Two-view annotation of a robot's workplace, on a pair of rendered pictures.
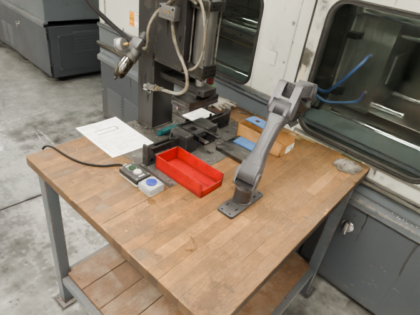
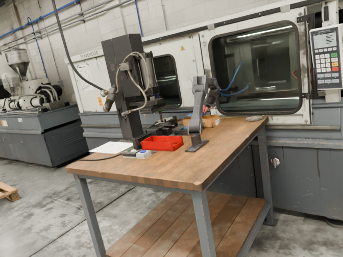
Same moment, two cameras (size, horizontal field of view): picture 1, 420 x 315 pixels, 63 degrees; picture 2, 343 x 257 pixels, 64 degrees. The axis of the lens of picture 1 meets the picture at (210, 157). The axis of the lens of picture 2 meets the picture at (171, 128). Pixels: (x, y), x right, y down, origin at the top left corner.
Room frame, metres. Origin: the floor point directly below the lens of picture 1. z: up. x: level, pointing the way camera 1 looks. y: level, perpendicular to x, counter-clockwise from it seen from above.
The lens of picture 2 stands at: (-0.62, 0.04, 1.44)
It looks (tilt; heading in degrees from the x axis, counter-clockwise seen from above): 14 degrees down; 359
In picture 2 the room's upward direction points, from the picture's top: 10 degrees counter-clockwise
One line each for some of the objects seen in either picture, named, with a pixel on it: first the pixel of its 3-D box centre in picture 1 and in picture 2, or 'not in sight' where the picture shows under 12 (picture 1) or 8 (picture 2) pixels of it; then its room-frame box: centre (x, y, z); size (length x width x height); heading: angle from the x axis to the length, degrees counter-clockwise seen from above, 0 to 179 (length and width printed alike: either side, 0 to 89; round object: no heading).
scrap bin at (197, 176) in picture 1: (188, 170); (162, 143); (1.08, 0.08, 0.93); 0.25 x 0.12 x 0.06; 53
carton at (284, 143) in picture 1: (265, 136); (201, 121); (1.45, -0.25, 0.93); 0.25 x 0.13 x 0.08; 53
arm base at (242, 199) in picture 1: (242, 194); (196, 140); (0.97, -0.14, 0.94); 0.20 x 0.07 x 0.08; 143
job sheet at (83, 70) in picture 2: not in sight; (84, 77); (2.83, 0.88, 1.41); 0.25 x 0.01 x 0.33; 49
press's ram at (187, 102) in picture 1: (185, 70); (143, 95); (1.37, 0.15, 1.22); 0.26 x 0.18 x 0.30; 53
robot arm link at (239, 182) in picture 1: (246, 178); (194, 129); (0.98, -0.14, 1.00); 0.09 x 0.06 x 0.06; 61
